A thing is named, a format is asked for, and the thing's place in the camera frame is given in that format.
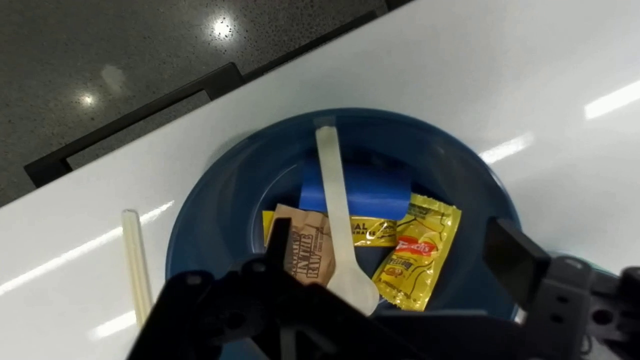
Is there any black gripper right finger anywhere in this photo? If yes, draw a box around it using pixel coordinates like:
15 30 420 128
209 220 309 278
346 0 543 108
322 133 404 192
481 215 554 313

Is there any brown paper packet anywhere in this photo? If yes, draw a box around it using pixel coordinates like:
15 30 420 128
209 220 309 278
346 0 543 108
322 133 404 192
270 203 334 288

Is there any white plastic spoon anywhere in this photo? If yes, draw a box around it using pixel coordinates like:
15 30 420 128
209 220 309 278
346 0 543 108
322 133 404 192
315 124 383 318

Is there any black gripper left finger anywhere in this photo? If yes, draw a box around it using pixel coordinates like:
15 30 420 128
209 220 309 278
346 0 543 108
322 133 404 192
265 216 297 271

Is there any yellow packet with red logo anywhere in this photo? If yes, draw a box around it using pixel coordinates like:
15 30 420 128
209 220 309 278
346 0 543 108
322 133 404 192
370 192 464 315

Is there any cream plastic utensil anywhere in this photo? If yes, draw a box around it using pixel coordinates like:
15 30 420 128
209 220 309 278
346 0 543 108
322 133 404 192
121 208 156 324

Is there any yellow packet with black print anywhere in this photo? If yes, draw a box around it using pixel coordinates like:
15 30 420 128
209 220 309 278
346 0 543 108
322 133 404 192
260 208 404 250

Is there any blue packet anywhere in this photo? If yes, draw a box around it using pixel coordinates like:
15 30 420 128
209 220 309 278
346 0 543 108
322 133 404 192
299 158 413 223

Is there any blue bowl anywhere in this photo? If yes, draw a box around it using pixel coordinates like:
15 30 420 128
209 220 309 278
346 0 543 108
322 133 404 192
164 107 524 324

